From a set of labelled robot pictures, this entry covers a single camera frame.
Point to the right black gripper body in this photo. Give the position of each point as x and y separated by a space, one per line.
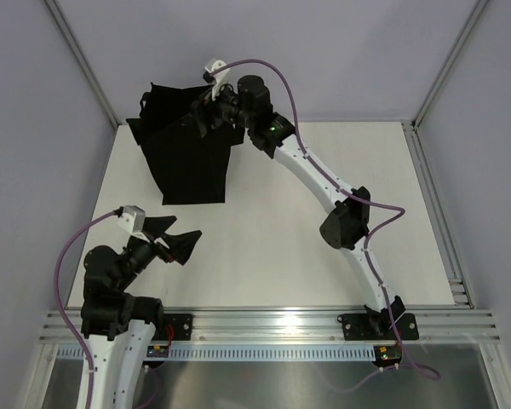
225 107

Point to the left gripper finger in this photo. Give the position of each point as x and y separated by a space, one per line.
156 227
182 245

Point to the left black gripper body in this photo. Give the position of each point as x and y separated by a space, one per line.
139 254

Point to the black canvas bag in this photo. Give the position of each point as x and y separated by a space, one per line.
189 169

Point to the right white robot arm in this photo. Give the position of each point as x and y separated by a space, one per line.
248 107

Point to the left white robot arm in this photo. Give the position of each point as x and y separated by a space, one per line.
117 327

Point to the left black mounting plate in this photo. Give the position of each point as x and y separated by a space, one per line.
174 327

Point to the black mounting plate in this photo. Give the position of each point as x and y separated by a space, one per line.
357 326
174 327

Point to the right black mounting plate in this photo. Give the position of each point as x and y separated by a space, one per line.
357 326

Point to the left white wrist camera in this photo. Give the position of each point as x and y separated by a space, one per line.
131 219

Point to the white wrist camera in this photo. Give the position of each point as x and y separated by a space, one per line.
131 219
216 73

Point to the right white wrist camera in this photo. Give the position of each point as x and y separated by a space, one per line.
216 73

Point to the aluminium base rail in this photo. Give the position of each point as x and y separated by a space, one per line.
317 325

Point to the left aluminium frame post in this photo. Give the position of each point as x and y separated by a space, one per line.
69 37

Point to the aluminium frame post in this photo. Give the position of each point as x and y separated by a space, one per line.
475 15
69 37

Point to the white slotted cable duct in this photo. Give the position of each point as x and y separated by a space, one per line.
264 353

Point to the right aluminium frame post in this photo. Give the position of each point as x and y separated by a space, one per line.
475 15

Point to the right side aluminium rail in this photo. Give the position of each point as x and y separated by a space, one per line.
460 288

